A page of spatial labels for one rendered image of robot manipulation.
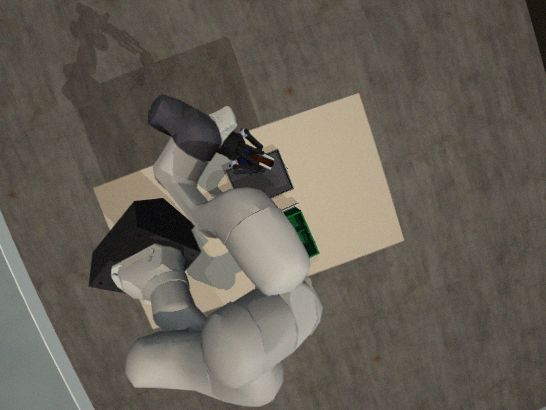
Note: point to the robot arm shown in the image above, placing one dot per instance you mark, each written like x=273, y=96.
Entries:
x=241, y=341

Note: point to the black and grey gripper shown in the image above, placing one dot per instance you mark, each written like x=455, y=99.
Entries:
x=234, y=147

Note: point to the brown bottle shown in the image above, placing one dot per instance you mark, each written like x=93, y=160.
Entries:
x=256, y=157

